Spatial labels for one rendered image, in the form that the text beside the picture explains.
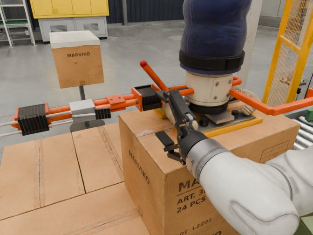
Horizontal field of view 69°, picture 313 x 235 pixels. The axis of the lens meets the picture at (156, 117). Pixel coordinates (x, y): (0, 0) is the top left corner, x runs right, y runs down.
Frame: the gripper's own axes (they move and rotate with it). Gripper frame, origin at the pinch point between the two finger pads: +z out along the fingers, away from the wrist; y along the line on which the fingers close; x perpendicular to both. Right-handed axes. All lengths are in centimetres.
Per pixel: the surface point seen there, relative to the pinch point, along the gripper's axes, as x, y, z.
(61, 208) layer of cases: -35, 53, 28
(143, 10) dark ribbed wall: 423, 43, 1073
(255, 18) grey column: 141, -11, 106
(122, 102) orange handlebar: -8.4, -1.2, 10.6
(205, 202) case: 13.0, 33.0, -9.1
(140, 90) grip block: 0.1, -1.7, 16.4
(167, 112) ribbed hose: 7.1, 5.0, 9.2
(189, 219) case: 7.0, 38.6, -9.3
